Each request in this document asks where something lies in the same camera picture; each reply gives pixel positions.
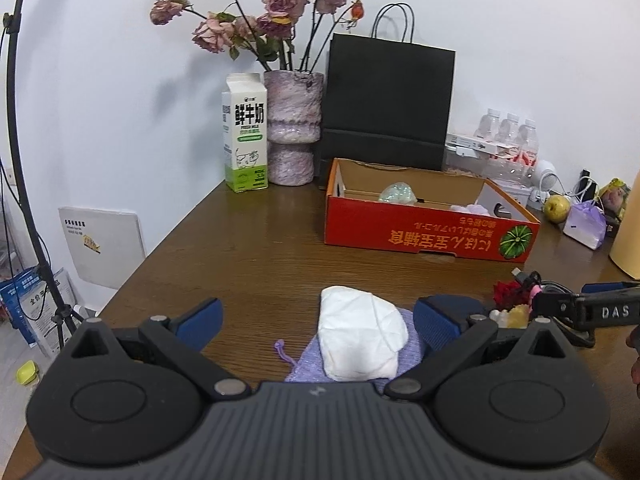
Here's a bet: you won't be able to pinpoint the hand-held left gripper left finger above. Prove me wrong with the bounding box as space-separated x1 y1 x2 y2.
70 297 251 402

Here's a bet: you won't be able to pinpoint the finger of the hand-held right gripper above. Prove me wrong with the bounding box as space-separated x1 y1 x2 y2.
532 291 586 317
582 281 640 296

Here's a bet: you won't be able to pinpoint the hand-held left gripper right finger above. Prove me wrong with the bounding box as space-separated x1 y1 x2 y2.
384 297 571 402

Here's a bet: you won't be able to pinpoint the black braided cable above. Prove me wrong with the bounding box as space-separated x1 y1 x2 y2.
512 269 596 348

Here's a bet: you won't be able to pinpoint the yellow plush toy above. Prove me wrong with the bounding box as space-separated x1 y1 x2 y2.
489 304 532 330

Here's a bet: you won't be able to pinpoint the red artificial rose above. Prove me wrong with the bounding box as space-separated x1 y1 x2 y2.
492 280 531 311

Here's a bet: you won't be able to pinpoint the white cloth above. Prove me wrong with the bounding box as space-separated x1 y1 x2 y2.
318 286 409 382

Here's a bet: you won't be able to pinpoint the red cardboard box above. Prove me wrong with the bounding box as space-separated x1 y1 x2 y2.
324 158 542 264

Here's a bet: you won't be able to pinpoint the purple knitted pouch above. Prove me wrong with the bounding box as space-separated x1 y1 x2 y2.
274 307 424 394

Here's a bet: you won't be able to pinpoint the iridescent plastic bag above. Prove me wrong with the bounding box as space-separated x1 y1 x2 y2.
379 181 418 205

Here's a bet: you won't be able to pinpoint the person's right hand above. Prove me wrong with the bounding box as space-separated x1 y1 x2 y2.
627 325 640 386

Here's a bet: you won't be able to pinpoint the yellow thermos jug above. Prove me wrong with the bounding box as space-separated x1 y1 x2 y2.
609 170 640 281

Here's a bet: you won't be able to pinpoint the purple tissue pack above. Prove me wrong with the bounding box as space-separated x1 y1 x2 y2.
562 200 608 250

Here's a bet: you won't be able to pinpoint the colourful snack packet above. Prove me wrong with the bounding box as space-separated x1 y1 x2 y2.
597 178 632 223

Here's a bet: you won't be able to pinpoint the yellow-green apple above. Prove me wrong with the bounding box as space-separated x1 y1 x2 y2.
543 195 572 223

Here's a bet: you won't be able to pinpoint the black charger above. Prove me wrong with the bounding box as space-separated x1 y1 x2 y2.
575 170 598 201

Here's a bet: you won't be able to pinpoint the white board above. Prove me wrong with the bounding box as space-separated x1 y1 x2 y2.
57 206 147 291

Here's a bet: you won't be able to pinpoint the white plastic tub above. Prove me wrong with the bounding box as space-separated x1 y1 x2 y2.
487 177 533 206

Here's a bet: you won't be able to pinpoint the small white fan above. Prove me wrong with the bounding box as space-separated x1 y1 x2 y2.
529 160 563 208

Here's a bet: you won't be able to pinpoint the blue white paper package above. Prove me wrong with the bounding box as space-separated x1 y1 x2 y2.
0 267 76 358

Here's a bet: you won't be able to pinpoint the white flat box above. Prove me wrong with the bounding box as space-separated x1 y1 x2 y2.
445 131 521 159

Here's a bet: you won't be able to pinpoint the yellow green floor object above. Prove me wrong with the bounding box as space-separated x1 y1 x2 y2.
16 360 41 386

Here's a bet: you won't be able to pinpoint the green white milk carton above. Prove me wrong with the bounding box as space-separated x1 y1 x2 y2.
221 72 269 193

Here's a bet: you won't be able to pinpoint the purple mottled vase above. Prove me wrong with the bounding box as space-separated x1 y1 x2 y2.
263 70 324 187

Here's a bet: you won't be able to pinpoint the black paper bag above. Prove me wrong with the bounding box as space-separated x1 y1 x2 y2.
317 3 457 172

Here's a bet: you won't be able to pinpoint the black light stand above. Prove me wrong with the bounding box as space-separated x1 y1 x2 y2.
0 0 86 348

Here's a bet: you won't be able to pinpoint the dried pink roses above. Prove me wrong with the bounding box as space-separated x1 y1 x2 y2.
150 0 365 73

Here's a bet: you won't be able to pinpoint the white cable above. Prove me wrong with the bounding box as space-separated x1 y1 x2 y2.
545 172 596 202

